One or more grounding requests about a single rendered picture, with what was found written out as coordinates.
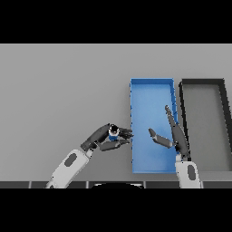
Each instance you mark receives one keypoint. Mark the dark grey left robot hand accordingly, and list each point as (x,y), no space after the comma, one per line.
(98,136)

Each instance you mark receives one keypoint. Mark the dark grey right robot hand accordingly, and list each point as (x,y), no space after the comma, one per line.
(178,136)

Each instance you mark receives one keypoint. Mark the blue pipe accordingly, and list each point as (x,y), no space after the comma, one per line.
(113,132)

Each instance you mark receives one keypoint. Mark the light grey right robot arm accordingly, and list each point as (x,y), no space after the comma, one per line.
(188,172)

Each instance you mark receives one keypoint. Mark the dark grey bin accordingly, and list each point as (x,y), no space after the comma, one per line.
(205,120)

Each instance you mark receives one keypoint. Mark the blue bin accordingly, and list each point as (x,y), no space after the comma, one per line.
(151,120)

